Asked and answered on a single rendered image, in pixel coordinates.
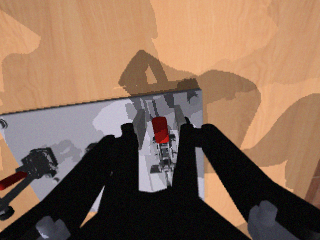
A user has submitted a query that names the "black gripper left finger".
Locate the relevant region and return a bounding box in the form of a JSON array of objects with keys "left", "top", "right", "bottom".
[{"left": 0, "top": 109, "right": 147, "bottom": 240}]

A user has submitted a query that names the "grey metal fixture plate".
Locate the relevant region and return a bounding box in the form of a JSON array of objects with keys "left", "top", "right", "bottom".
[{"left": 0, "top": 88, "right": 203, "bottom": 202}]

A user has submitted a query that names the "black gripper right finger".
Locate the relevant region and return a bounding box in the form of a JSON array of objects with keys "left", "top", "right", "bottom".
[{"left": 163, "top": 105, "right": 320, "bottom": 240}]

